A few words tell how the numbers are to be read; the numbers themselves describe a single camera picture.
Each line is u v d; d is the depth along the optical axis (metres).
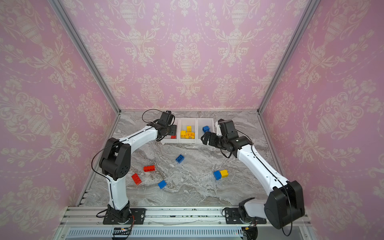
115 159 0.52
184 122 1.16
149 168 0.89
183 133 1.03
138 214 0.75
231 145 0.57
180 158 0.94
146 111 0.82
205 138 0.73
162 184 0.85
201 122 1.08
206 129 1.07
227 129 0.61
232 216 0.73
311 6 0.69
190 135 1.02
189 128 1.06
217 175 0.87
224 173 0.87
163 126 0.76
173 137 1.03
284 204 0.39
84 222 0.74
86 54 0.87
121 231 0.73
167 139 0.99
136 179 0.85
